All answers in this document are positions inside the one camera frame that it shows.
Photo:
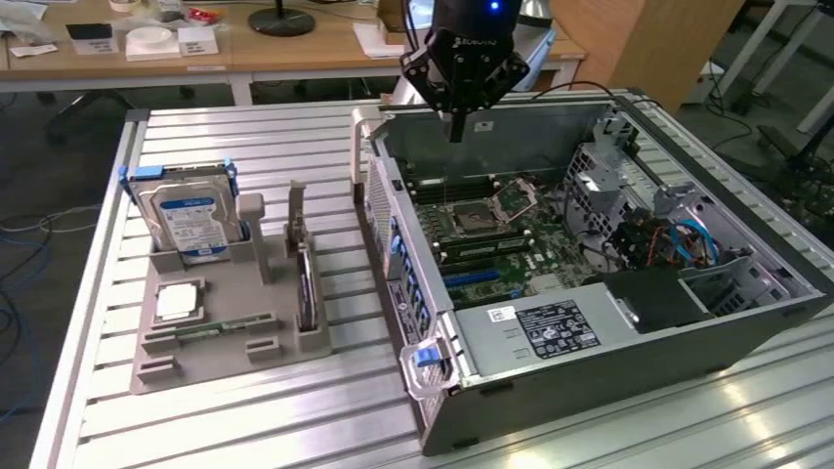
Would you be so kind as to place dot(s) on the grey parts rack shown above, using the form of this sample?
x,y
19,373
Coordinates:
x,y
215,352

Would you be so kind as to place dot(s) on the blue case latch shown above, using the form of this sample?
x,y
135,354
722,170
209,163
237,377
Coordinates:
x,y
431,355

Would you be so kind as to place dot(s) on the white bowl on box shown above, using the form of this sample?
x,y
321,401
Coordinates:
x,y
151,41

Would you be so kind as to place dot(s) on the silver CPU chip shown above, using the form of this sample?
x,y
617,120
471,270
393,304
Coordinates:
x,y
178,303

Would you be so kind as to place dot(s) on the black and white box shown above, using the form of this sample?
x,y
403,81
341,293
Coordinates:
x,y
93,36

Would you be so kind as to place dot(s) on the metal disk bay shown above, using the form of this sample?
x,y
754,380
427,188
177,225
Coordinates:
x,y
730,285

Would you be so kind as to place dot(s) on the black round lamp base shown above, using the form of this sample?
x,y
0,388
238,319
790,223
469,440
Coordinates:
x,y
282,22

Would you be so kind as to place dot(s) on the CPU socket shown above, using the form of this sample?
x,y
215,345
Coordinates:
x,y
473,217

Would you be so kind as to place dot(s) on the metal socket cover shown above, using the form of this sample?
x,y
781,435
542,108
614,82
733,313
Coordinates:
x,y
518,195

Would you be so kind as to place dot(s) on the wooden desk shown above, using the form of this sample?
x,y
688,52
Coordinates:
x,y
281,54

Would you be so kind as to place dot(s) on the white desk frame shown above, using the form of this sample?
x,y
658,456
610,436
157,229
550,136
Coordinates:
x,y
762,44

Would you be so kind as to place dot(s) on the green RAM stick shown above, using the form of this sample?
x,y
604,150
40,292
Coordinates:
x,y
215,328

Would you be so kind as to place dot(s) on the blue expansion slot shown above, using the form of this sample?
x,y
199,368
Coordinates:
x,y
470,277

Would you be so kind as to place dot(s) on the grey power supply unit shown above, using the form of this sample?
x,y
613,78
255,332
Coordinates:
x,y
548,332

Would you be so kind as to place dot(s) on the green motherboard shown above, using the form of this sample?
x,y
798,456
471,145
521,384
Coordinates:
x,y
521,259

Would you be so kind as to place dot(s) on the graphics card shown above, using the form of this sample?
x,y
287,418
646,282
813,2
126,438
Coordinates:
x,y
305,273

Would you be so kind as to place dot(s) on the black open PC case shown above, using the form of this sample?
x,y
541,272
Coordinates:
x,y
626,386

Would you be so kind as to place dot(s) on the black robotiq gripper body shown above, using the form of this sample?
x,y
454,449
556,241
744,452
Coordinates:
x,y
473,54

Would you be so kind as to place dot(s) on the hard disk with blue bracket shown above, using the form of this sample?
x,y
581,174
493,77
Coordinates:
x,y
186,220

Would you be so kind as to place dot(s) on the white flat box stack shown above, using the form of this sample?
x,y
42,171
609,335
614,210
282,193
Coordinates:
x,y
378,41

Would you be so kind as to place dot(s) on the installed black RAM stick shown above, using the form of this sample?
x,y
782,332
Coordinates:
x,y
485,246

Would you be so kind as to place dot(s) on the white paper card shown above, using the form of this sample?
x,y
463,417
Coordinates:
x,y
31,50

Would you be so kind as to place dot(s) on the red packet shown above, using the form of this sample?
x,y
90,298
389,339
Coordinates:
x,y
202,15

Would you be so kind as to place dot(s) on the wooden cabinet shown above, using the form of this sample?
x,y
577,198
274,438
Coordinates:
x,y
652,44

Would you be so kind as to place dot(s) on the white labelled box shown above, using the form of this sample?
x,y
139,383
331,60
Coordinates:
x,y
195,40

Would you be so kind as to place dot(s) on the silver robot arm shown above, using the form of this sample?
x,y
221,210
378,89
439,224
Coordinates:
x,y
538,11

